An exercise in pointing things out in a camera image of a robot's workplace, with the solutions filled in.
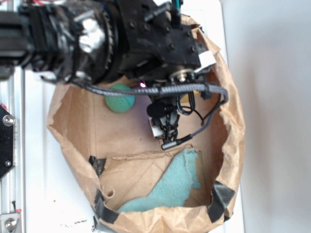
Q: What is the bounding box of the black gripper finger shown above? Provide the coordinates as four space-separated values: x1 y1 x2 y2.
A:
147 96 180 150

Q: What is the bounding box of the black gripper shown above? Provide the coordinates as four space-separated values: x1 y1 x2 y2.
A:
116 0 216 82

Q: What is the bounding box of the yellow and green sponge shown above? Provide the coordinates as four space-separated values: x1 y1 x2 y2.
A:
180 90 200 103

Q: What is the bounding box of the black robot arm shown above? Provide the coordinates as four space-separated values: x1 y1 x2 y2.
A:
0 0 223 149

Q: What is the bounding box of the green textured ball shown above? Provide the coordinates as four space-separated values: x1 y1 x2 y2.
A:
105 96 135 114

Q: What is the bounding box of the teal microfibre cloth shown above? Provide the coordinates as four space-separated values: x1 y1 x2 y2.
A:
118 148 201 213

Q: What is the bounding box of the brown paper bag tray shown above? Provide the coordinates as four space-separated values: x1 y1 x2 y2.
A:
47 16 245 233

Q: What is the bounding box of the grey braided cable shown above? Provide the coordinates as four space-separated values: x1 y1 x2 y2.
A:
70 81 229 146

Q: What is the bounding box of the black metal bracket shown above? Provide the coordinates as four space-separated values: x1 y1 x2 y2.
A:
0 104 15 180

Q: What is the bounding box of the aluminium frame rail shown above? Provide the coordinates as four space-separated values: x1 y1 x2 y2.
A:
0 69 26 233

